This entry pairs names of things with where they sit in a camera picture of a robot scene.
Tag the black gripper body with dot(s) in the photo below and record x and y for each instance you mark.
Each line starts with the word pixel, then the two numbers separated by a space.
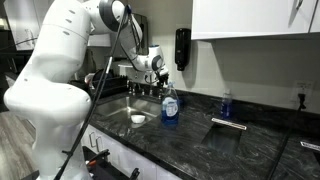
pixel 162 76

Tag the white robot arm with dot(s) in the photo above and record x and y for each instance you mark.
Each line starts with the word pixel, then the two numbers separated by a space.
pixel 56 86

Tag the chrome faucet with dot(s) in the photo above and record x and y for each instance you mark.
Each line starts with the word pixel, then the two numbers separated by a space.
pixel 141 88

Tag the blue dish soap bottle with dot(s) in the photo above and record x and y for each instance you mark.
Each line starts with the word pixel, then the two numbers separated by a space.
pixel 170 108

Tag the white bowl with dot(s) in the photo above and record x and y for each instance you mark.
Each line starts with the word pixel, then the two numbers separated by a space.
pixel 138 118

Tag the stainless steel sink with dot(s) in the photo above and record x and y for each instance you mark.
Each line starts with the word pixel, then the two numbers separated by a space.
pixel 123 106

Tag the steel paper towel dispenser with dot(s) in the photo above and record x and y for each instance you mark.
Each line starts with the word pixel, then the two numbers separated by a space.
pixel 144 33

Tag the black dish rack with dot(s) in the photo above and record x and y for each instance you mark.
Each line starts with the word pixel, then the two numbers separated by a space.
pixel 110 81

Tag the small blue soap bottle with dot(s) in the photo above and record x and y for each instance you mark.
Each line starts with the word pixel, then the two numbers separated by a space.
pixel 226 106

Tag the white lower cabinets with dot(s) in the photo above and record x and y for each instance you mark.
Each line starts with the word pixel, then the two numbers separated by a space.
pixel 126 156

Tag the white upper cabinet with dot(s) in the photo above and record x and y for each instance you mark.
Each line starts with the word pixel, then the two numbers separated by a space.
pixel 253 16

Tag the silver countertop edge strip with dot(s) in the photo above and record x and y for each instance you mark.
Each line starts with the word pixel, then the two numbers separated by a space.
pixel 310 146

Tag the black wall soap dispenser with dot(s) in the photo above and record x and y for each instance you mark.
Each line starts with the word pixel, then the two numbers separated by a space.
pixel 182 46

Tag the white wall outlet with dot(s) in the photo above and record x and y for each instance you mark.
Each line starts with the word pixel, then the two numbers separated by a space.
pixel 302 89

